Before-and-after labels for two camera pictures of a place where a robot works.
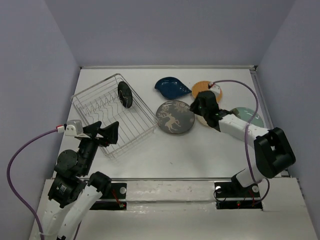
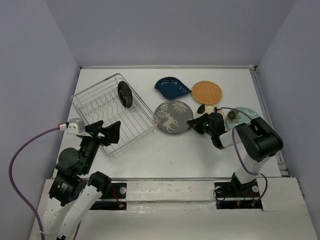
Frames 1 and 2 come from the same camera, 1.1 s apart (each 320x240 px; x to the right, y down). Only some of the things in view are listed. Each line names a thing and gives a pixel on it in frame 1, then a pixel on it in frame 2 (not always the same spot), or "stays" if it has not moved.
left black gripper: (111, 132) stays
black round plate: (125, 94) stays
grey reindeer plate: (175, 117) stays
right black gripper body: (195, 108) to (208, 130)
